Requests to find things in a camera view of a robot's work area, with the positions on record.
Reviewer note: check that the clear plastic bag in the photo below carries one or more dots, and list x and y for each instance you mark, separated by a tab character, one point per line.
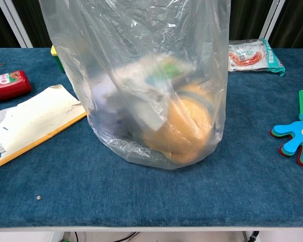
131	37

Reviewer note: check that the white carton in bag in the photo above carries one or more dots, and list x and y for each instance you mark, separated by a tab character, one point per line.
141	100

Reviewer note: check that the orange round bread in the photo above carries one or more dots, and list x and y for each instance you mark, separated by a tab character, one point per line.
187	126

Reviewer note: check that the blue felt table cover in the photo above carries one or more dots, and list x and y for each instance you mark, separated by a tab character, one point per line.
116	196

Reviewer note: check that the green tub with yellow lid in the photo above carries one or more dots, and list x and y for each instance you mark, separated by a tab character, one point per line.
55	59

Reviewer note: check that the white yellow paper envelope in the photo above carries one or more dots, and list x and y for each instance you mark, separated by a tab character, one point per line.
35	118

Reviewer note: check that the teal snack packet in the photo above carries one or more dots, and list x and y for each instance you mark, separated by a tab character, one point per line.
255	58

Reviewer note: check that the black pleated curtain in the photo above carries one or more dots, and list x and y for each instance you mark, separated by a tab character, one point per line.
295	22
245	20
32	20
0	25

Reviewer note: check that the red ketchup squeeze bottle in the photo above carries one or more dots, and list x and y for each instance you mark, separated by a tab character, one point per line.
10	85

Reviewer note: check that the blue hand clapper toy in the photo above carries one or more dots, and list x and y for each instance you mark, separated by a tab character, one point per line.
298	138

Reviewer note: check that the white table frame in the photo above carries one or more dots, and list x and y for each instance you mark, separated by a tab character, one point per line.
166	229

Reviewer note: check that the white frame post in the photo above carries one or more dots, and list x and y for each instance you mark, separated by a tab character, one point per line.
272	20
16	25

